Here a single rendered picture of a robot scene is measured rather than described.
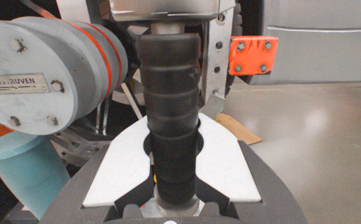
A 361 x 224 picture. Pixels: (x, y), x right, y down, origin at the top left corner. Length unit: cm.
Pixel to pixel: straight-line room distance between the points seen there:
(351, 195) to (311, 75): 100
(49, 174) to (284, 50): 63
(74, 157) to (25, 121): 26
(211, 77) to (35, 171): 37
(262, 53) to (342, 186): 127
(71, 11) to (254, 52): 33
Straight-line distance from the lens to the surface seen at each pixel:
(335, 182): 149
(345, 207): 137
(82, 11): 35
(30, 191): 41
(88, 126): 56
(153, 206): 79
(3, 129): 79
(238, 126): 171
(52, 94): 21
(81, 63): 22
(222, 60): 31
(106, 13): 60
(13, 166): 38
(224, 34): 31
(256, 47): 33
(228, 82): 42
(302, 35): 56
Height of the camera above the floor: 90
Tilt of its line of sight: 28 degrees down
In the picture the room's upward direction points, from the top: 2 degrees counter-clockwise
